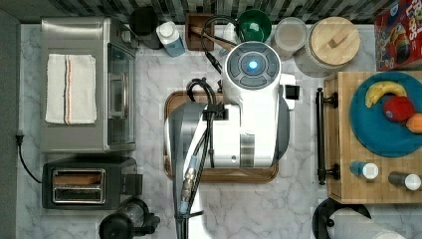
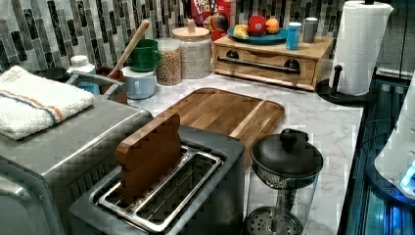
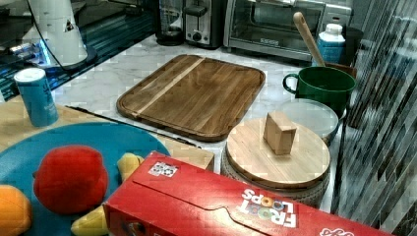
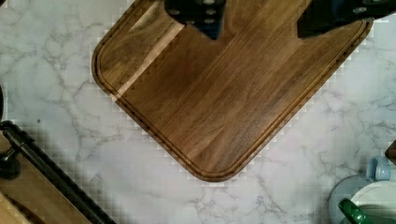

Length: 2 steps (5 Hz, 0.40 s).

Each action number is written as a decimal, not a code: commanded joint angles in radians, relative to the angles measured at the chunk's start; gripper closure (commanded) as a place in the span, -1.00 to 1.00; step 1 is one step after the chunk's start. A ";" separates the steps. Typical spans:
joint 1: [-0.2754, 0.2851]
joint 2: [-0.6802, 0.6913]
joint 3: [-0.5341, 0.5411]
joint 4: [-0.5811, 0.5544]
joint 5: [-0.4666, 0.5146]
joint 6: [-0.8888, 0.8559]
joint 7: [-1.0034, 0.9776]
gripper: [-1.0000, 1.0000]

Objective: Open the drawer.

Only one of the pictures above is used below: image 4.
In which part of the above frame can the black drawer handle bar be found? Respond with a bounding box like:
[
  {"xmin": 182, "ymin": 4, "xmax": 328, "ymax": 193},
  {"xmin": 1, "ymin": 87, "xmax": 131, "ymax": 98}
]
[{"xmin": 1, "ymin": 120, "xmax": 117, "ymax": 224}]

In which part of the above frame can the light wooden drawer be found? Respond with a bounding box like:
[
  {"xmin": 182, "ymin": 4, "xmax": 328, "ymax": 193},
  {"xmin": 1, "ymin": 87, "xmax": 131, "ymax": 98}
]
[{"xmin": 0, "ymin": 132, "xmax": 94, "ymax": 224}]

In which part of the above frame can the light blue mug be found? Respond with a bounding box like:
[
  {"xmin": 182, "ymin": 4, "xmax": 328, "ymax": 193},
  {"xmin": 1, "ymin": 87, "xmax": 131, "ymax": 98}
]
[{"xmin": 366, "ymin": 156, "xmax": 395, "ymax": 181}]

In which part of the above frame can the white plate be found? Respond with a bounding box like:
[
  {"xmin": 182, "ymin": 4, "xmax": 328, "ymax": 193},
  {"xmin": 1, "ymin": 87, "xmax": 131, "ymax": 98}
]
[{"xmin": 328, "ymin": 175, "xmax": 396, "ymax": 224}]

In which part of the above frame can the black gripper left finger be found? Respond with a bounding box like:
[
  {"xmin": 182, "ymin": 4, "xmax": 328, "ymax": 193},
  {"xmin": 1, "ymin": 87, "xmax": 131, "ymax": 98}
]
[{"xmin": 164, "ymin": 0, "xmax": 226, "ymax": 40}]

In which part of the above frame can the green mug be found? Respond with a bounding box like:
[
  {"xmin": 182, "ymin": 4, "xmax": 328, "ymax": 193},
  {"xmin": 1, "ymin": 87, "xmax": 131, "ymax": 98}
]
[{"xmin": 338, "ymin": 198, "xmax": 368, "ymax": 224}]

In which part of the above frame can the wooden cutting board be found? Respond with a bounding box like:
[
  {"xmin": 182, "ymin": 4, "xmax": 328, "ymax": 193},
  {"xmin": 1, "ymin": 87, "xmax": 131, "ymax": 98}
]
[{"xmin": 92, "ymin": 0, "xmax": 371, "ymax": 182}]

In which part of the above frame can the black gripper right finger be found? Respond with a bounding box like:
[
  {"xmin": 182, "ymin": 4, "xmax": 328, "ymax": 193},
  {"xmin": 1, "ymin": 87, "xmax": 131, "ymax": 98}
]
[{"xmin": 297, "ymin": 0, "xmax": 396, "ymax": 39}]

